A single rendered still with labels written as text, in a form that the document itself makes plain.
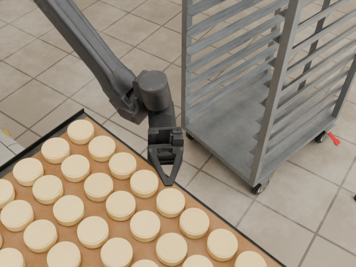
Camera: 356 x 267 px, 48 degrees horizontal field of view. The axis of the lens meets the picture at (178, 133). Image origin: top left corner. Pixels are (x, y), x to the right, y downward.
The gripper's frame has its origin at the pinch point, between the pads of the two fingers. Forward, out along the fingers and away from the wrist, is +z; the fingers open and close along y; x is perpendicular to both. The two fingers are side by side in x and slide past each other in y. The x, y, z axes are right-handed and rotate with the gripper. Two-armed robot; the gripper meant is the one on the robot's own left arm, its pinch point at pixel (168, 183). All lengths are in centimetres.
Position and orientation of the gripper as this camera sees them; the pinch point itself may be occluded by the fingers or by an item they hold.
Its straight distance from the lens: 74.5
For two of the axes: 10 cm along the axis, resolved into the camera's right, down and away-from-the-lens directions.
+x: -9.9, 0.4, -1.0
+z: 1.0, 7.7, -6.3
